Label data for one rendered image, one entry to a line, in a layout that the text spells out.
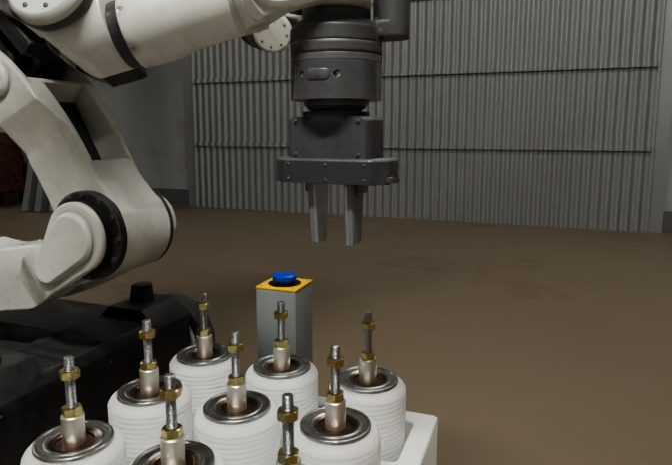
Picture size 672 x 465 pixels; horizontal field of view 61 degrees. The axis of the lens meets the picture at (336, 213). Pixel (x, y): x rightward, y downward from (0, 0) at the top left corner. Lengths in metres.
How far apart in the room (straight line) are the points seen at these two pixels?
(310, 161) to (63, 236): 0.52
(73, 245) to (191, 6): 0.49
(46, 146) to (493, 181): 2.89
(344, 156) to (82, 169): 0.55
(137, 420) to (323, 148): 0.37
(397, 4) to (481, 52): 3.04
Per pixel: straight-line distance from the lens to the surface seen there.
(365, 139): 0.53
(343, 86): 0.52
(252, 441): 0.65
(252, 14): 0.54
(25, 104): 1.02
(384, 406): 0.71
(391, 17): 0.55
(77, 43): 0.60
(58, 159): 1.02
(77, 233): 0.94
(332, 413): 0.62
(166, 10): 0.57
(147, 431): 0.71
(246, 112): 4.10
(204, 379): 0.80
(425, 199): 3.64
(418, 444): 0.76
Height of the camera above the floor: 0.56
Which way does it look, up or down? 8 degrees down
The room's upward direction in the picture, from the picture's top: straight up
